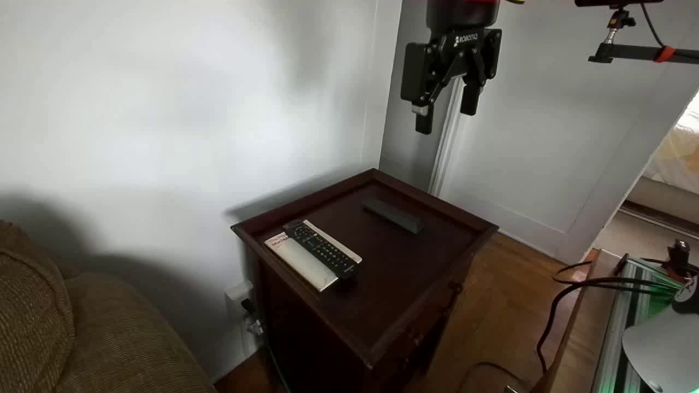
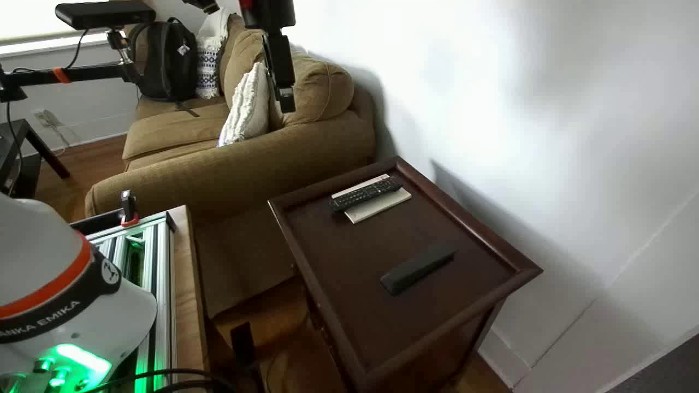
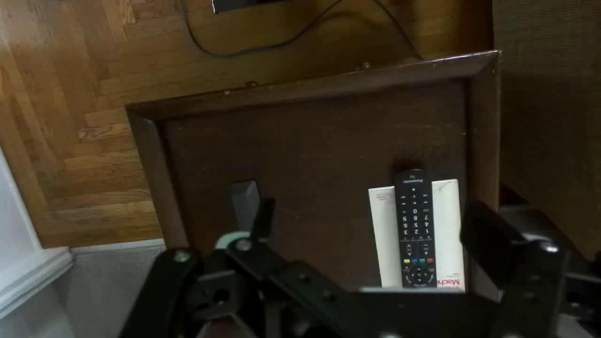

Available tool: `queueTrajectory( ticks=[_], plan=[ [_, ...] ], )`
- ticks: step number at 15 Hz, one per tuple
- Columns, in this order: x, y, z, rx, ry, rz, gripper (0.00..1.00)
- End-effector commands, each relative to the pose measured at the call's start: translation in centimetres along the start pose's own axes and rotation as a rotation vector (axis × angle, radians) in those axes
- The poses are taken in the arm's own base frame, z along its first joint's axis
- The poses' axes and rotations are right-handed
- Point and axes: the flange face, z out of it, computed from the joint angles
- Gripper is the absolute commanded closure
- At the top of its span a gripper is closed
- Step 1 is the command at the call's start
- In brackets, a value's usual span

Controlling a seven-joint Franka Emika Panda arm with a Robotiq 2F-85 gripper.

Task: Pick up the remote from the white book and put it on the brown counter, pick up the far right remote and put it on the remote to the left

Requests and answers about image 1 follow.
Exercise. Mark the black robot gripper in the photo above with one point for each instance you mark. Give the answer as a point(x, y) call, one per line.
point(430, 67)

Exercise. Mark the plain black remote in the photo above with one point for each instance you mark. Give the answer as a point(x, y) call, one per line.
point(399, 216)

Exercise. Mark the black TV remote with buttons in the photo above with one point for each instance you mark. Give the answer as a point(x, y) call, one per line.
point(342, 264)

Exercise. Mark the white book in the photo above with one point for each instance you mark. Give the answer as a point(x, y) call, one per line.
point(304, 263)

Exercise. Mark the dark brown wooden side table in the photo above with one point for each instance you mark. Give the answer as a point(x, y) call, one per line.
point(376, 330)

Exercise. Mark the olive green sofa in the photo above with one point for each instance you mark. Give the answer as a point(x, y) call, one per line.
point(81, 332)

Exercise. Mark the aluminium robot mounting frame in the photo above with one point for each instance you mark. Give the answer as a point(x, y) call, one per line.
point(651, 339)

